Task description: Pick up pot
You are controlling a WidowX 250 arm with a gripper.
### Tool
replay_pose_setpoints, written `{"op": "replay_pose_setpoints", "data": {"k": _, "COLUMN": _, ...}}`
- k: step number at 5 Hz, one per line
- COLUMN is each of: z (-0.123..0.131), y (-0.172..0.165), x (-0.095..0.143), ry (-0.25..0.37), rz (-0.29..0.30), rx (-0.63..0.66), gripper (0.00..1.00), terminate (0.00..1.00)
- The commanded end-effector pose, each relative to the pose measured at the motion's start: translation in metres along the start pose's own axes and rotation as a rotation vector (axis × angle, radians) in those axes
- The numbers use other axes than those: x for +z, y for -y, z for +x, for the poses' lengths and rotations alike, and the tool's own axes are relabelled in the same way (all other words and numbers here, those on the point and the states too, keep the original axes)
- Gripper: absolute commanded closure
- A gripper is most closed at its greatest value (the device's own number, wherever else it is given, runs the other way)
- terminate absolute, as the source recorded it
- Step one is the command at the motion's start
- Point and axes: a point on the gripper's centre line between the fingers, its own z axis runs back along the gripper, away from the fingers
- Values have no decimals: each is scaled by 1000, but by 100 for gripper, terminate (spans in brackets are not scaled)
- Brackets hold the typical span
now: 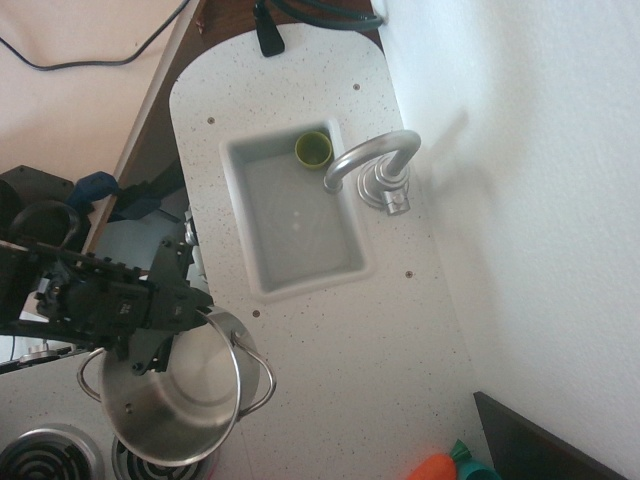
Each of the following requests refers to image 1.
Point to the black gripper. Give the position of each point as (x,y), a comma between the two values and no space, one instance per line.
(96,302)

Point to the stainless steel pot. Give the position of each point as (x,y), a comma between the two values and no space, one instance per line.
(214,377)

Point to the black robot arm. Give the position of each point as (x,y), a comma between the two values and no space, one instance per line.
(51,223)

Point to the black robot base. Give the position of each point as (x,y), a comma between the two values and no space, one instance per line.
(22,186)

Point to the right stove burner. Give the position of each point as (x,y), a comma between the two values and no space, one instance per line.
(128,466)

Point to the stove burner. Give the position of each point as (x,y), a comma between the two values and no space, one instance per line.
(128,466)
(54,451)

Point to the left stove burner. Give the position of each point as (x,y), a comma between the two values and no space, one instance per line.
(54,451)

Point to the blue cloth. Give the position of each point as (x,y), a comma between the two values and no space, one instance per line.
(90,189)

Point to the grey sink basin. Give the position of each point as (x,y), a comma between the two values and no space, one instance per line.
(295,237)

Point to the green plastic cup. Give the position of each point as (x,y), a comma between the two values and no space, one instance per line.
(313,150)

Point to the silver toy faucet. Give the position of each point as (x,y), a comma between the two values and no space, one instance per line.
(383,180)

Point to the orange toy carrot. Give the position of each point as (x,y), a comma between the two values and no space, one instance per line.
(436,467)

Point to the teal plastic cup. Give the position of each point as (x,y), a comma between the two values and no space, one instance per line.
(475,470)

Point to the dark wooden board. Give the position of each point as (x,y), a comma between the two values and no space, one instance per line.
(520,449)

